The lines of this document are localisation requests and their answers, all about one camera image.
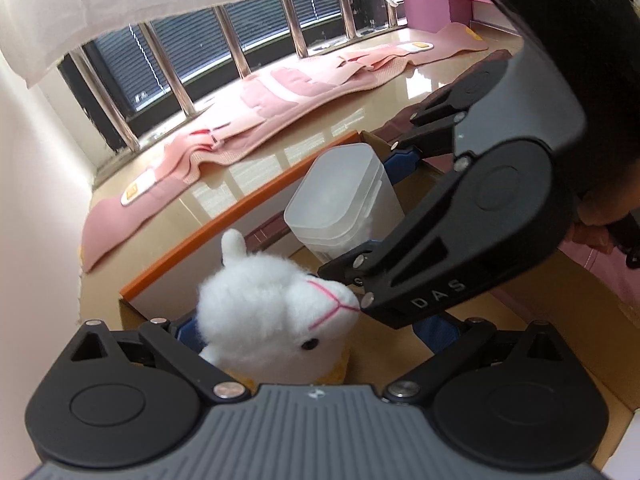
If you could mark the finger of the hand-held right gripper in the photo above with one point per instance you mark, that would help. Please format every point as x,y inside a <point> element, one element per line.
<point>415,270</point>
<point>430,142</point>

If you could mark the person's right hand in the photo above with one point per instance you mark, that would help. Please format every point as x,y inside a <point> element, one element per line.
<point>602,207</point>

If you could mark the white sheer curtain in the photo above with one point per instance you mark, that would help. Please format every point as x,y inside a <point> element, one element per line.
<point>150,0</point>

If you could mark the long pink quilted mat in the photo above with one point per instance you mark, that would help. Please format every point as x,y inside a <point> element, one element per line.
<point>280,105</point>

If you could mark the person's pink clothing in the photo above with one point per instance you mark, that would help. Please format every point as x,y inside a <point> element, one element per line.
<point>600,275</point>

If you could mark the short pink quilted mat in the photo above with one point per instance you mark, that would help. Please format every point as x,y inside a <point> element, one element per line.
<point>450,42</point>

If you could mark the white plush alpaca toy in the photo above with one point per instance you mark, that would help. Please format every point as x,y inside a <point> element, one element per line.
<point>270,310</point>

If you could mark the translucent plastic container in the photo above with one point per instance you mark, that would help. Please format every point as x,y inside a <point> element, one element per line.
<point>340,195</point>

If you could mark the pink storage box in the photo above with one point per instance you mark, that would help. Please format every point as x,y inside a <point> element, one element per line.
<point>440,2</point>

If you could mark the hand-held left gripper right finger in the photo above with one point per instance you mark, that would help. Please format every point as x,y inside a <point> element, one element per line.
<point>436,334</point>

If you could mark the window with dark blinds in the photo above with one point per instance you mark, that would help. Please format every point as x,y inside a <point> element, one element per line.
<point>240,45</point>

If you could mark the brown cardboard box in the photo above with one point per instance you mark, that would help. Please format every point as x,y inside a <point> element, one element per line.
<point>545,305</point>

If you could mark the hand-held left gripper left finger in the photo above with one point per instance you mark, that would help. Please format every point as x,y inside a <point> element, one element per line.
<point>187,334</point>

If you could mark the white desk with orange edge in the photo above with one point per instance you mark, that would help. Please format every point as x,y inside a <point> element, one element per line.
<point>215,255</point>

